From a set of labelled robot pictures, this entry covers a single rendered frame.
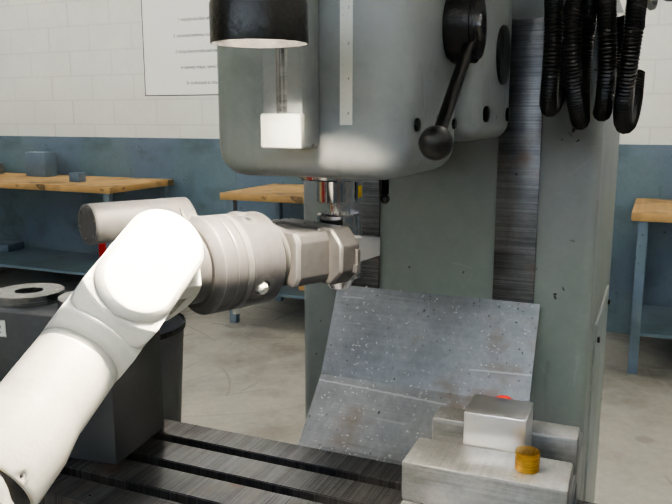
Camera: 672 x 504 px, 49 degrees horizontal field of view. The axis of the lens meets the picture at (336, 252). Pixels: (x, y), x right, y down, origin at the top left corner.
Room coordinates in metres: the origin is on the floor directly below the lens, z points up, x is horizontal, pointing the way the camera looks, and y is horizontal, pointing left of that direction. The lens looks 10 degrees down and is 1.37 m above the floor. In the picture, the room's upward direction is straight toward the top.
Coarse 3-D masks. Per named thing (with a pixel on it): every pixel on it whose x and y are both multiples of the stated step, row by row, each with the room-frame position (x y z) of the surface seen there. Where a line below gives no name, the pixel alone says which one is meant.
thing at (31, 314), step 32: (0, 288) 0.96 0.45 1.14; (32, 288) 0.97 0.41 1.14; (64, 288) 0.97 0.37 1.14; (0, 320) 0.89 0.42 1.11; (32, 320) 0.88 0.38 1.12; (0, 352) 0.89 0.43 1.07; (160, 352) 0.96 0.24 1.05; (128, 384) 0.88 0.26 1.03; (160, 384) 0.96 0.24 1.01; (96, 416) 0.86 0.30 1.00; (128, 416) 0.88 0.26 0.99; (160, 416) 0.95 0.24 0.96; (96, 448) 0.86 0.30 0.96; (128, 448) 0.88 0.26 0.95
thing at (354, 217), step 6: (324, 210) 0.78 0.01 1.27; (354, 210) 0.78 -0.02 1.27; (318, 216) 0.75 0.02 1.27; (324, 216) 0.74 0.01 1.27; (330, 216) 0.74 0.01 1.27; (336, 216) 0.74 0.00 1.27; (342, 216) 0.74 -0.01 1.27; (348, 216) 0.74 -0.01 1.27; (354, 216) 0.74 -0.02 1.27; (360, 216) 0.75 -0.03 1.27; (324, 222) 0.74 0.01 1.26; (330, 222) 0.74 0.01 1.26; (336, 222) 0.74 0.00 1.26; (342, 222) 0.74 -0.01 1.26; (348, 222) 0.74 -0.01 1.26; (354, 222) 0.74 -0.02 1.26; (360, 222) 0.75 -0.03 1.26
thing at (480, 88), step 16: (496, 0) 0.87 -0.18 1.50; (512, 0) 0.96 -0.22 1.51; (496, 16) 0.87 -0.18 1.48; (496, 32) 0.88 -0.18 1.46; (496, 48) 0.88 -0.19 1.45; (480, 64) 0.82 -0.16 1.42; (496, 64) 0.88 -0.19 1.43; (464, 80) 0.81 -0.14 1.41; (480, 80) 0.82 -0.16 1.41; (496, 80) 0.89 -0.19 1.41; (464, 96) 0.81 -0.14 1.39; (480, 96) 0.82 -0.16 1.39; (496, 96) 0.89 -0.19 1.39; (464, 112) 0.81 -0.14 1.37; (480, 112) 0.82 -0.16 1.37; (496, 112) 0.89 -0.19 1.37; (464, 128) 0.81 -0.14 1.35; (480, 128) 0.82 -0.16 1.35; (496, 128) 0.90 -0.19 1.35
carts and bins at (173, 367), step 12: (168, 324) 2.76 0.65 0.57; (180, 324) 2.69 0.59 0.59; (168, 336) 2.46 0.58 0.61; (180, 336) 2.55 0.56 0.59; (168, 348) 2.47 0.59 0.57; (180, 348) 2.56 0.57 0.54; (168, 360) 2.47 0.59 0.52; (180, 360) 2.56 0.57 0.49; (168, 372) 2.48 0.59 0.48; (180, 372) 2.57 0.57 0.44; (168, 384) 2.48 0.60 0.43; (180, 384) 2.57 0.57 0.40; (168, 396) 2.48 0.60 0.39; (180, 396) 2.58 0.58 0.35; (168, 408) 2.48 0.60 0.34; (180, 408) 2.58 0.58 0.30; (180, 420) 2.58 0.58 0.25
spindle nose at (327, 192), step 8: (320, 184) 0.75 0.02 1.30; (328, 184) 0.74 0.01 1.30; (336, 184) 0.74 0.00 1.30; (344, 184) 0.74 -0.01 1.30; (352, 184) 0.74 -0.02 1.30; (360, 184) 0.75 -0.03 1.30; (320, 192) 0.75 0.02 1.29; (328, 192) 0.74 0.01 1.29; (336, 192) 0.74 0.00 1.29; (344, 192) 0.74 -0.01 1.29; (352, 192) 0.74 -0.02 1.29; (320, 200) 0.75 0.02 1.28; (328, 200) 0.74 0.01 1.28; (336, 200) 0.74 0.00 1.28; (344, 200) 0.74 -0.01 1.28; (352, 200) 0.74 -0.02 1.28; (360, 200) 0.75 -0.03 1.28
